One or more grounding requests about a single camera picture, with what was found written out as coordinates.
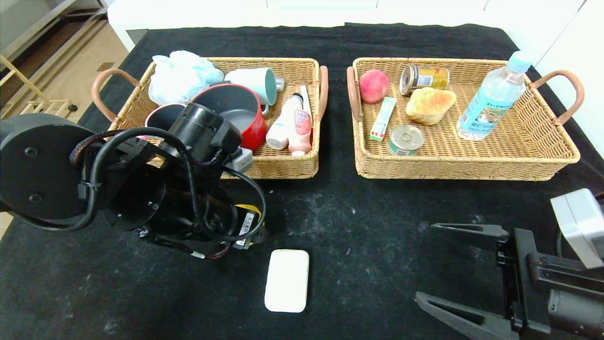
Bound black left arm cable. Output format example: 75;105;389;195
9;127;268;244

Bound yellow pear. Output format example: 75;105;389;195
235;204;266;246

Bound white cabinet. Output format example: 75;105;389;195
108;0;586;55

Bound red pot with black handles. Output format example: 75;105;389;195
191;84;268;152

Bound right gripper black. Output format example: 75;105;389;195
414;222;604;340

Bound woven wicker basket brown handles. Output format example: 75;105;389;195
346;58;584;181
92;58;329;180

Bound black table cloth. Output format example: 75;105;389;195
0;24;604;340

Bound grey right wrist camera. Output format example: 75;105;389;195
550;188;604;270

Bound small tin can green label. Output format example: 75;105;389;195
388;124;425;156

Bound pink lotion tube white cap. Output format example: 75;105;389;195
288;109;314;157

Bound grey metal shelf frame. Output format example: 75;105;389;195
0;0;110;71

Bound pink plastic water scoop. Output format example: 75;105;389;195
137;103;188;141

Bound teal mug with handle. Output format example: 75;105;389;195
224;68;277;116

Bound light blue mesh bath pouf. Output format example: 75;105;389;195
148;51;225;107

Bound green chewing gum pack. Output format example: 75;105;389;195
369;97;397;143

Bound pink peach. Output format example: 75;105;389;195
359;69;390;105

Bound yellow drink can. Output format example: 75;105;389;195
399;65;450;97

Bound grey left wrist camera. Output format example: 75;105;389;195
226;147;254;174

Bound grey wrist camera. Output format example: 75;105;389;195
226;147;254;174
550;188;604;270

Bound golden striped bread roll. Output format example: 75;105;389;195
405;87;457;126

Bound clear water bottle blue cap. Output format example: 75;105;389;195
457;51;534;141

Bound white soap bar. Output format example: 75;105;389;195
264;249;310;313

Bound white bottle with black tip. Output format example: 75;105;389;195
266;93;305;151

